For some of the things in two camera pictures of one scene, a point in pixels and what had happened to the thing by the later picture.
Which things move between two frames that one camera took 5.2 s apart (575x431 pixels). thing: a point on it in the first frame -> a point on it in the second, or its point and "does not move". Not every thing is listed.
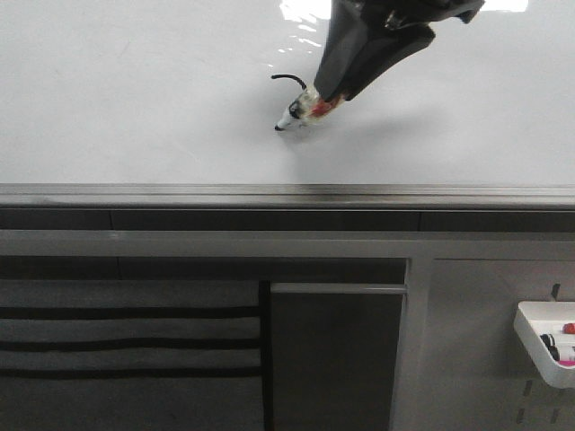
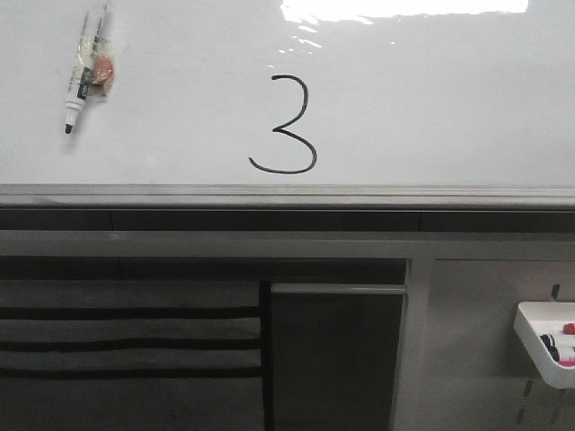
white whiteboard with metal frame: (173, 105) does not move
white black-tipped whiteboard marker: (307, 105) -> (93, 69)
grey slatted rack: (130, 355) does not move
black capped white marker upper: (559, 339) does not move
